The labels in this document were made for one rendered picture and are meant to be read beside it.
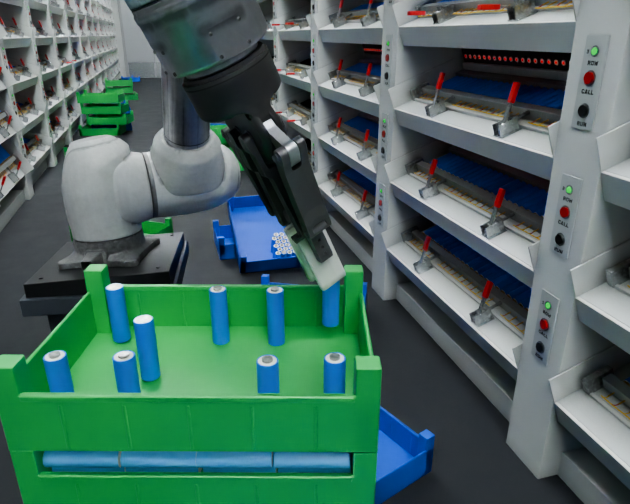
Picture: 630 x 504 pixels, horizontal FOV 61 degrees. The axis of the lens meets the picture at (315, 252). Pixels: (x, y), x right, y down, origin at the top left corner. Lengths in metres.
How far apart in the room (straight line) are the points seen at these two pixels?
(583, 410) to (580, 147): 0.40
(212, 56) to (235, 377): 0.30
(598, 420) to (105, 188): 1.02
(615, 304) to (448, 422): 0.44
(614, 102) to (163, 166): 0.87
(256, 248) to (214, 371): 1.28
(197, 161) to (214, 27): 0.82
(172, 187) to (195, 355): 0.72
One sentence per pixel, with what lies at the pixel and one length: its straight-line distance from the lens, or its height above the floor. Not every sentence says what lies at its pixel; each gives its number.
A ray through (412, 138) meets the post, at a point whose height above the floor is 0.46.
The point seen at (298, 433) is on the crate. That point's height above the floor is 0.42.
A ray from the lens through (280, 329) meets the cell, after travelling 0.58.
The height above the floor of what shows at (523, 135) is 0.55.
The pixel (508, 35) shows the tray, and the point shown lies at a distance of 1.02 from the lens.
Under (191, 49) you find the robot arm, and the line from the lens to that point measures 0.42.
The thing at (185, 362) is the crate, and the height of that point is 0.40.
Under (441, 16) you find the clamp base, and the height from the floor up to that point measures 0.75.
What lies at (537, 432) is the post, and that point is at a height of 0.08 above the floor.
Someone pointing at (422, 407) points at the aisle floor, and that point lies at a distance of 1.18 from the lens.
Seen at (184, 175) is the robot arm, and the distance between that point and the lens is 1.23.
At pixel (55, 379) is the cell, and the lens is 0.50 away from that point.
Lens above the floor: 0.71
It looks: 22 degrees down
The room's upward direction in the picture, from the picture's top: straight up
